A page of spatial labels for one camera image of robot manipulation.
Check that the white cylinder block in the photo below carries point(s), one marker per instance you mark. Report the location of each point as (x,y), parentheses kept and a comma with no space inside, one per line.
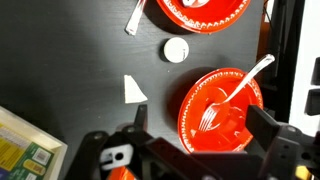
(176,50)

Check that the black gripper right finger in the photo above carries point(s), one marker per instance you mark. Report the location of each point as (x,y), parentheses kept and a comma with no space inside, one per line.
(266,130)

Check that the silver plastic fork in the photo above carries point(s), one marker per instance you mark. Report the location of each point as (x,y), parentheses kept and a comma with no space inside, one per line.
(265,61)

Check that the red plastic bowl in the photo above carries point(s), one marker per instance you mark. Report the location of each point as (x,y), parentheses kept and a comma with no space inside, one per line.
(213,140)
(213,13)

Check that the pale wooden triangle block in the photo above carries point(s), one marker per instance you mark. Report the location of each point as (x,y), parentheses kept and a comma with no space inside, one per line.
(132,91)

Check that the silver plastic utensil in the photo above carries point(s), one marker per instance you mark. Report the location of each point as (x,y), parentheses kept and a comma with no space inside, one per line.
(133,21)

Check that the wooden shape sorter cube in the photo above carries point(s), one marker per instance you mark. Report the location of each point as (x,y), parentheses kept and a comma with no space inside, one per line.
(20,150)

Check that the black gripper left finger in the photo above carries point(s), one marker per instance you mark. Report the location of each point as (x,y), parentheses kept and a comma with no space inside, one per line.
(141,116)

